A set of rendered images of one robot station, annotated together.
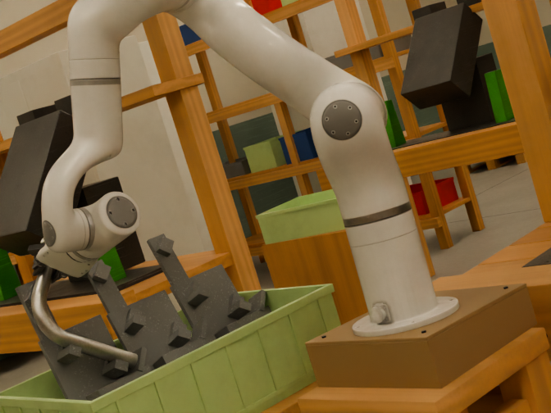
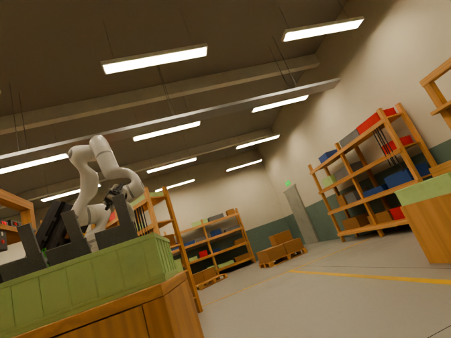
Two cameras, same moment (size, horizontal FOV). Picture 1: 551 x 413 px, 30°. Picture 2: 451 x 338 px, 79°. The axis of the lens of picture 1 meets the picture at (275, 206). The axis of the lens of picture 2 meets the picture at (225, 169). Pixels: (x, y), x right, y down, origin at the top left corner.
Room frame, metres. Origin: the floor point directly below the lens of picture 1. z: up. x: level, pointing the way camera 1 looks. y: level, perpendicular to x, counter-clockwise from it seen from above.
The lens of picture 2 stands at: (2.71, 1.43, 0.82)
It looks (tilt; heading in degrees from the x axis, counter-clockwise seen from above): 16 degrees up; 210
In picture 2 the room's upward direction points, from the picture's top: 20 degrees counter-clockwise
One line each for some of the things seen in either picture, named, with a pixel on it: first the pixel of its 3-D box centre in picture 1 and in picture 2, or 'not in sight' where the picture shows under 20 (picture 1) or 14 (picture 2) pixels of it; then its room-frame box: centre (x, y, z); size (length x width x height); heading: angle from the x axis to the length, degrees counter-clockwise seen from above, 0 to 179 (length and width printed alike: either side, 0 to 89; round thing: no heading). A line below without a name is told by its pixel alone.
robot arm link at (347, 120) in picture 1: (357, 152); (97, 222); (1.72, -0.16, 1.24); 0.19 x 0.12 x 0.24; 168
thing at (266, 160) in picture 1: (300, 122); not in sight; (8.17, -0.39, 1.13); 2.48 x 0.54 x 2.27; 44
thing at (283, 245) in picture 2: not in sight; (278, 247); (-4.77, -2.18, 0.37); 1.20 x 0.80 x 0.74; 142
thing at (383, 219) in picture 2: not in sight; (365, 184); (-3.97, 0.73, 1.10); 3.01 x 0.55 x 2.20; 44
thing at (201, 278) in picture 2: not in sight; (205, 278); (-4.17, -4.66, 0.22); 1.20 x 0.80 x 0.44; 174
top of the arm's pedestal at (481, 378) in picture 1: (422, 373); not in sight; (1.74, -0.16, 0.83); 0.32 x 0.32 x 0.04; 41
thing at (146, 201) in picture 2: not in sight; (136, 261); (-0.85, -3.28, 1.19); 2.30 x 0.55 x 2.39; 85
